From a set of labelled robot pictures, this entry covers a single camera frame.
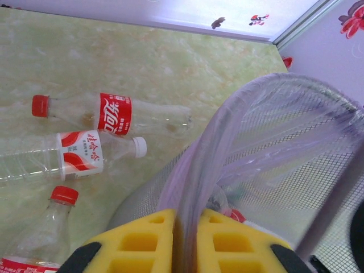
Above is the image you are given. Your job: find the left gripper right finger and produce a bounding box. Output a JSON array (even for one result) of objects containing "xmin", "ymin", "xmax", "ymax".
[{"xmin": 196, "ymin": 209, "xmax": 313, "ymax": 273}]

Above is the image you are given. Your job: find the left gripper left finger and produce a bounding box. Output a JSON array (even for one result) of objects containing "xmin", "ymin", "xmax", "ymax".
[{"xmin": 56, "ymin": 209, "xmax": 179, "ymax": 273}]

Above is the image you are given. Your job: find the ribbed water bottle red-white label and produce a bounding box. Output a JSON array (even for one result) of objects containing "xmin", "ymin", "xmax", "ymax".
[{"xmin": 0, "ymin": 129, "xmax": 148, "ymax": 188}]

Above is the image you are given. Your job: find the grey metal mesh bin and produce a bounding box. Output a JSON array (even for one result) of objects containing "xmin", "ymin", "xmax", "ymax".
[{"xmin": 106, "ymin": 72, "xmax": 364, "ymax": 273}]

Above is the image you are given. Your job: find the translucent purple bin liner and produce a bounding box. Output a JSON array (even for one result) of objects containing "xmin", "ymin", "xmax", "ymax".
[{"xmin": 158, "ymin": 72, "xmax": 364, "ymax": 273}]

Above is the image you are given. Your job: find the aluminium frame post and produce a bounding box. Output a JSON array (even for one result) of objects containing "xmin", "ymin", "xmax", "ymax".
[{"xmin": 272, "ymin": 0, "xmax": 339, "ymax": 52}]

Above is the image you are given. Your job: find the clear cola bottle red label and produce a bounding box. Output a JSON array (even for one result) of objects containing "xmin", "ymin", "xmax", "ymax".
[
  {"xmin": 31, "ymin": 92, "xmax": 195, "ymax": 140},
  {"xmin": 206, "ymin": 184, "xmax": 247, "ymax": 224},
  {"xmin": 0, "ymin": 185, "xmax": 80, "ymax": 273}
]

